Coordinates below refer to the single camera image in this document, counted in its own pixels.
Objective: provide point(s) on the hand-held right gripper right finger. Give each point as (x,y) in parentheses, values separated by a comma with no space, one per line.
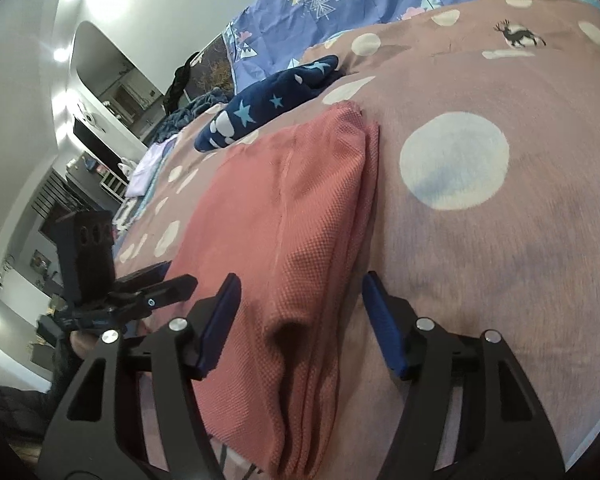
(385,325)

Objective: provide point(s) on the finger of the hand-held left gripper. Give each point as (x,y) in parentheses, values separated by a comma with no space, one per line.
(147,272)
(172,290)

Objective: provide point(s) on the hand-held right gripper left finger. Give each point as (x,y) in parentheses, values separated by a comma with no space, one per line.
(220,325)

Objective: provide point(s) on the pink knit shirt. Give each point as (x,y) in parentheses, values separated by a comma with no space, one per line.
(280,235)

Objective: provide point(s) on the person's left hand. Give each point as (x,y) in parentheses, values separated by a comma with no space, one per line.
(82,346)

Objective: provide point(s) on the white cloth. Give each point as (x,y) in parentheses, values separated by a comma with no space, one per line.
(147,170)

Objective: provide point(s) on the white counter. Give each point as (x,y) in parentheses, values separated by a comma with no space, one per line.
(110,127)

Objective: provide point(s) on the teal knit blanket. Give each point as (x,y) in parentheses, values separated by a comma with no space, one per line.
(190,112)

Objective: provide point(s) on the person's dark jacket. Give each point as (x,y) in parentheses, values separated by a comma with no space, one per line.
(10,407)

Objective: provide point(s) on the dark hanging garment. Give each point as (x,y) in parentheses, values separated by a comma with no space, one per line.
(180,85)

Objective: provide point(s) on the navy star print cloth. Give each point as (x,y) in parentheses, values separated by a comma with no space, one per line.
(260,105)

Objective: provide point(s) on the dark wall poster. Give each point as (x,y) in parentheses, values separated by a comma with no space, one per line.
(212,67)

